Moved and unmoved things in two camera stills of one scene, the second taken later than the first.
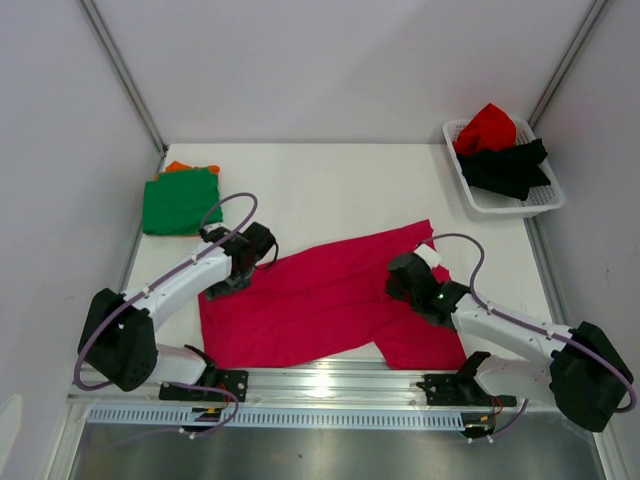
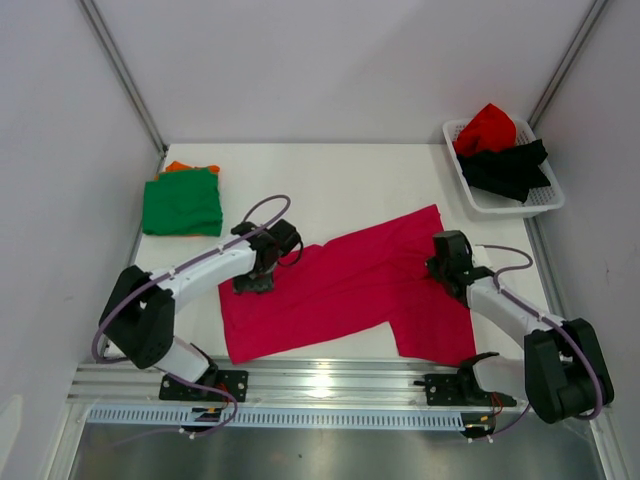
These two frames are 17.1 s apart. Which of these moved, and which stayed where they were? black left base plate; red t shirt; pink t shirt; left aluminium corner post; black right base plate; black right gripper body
Moved: pink t shirt; black right gripper body
Stayed: left aluminium corner post; black right base plate; red t shirt; black left base plate
